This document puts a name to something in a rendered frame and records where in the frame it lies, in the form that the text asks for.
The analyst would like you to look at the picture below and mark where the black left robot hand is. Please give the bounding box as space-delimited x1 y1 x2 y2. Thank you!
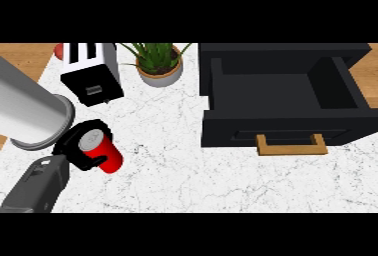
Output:
51 118 115 172

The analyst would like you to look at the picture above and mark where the red can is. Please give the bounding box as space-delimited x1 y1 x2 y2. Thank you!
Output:
76 129 123 175

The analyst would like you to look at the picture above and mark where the black open drawer box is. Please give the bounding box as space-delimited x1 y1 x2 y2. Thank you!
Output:
208 56 372 118

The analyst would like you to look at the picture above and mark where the black drawer front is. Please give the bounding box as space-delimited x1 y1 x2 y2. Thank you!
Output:
199 108 378 149

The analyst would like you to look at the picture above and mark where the large grey metal cylinder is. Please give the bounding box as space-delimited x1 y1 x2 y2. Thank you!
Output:
0 55 76 152

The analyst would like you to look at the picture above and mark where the black and white toaster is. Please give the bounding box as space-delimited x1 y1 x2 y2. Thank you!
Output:
59 42 125 108

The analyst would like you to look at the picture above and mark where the small red round object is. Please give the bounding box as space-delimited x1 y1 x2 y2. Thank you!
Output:
53 43 64 61

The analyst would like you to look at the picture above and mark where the green plant in grey pot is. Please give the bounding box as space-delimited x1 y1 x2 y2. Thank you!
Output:
118 42 194 89

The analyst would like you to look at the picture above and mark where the black cabinet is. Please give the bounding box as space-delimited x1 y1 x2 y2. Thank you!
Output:
197 42 373 98

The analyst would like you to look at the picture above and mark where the wooden drawer handle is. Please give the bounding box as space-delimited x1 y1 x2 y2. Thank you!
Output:
253 133 329 157

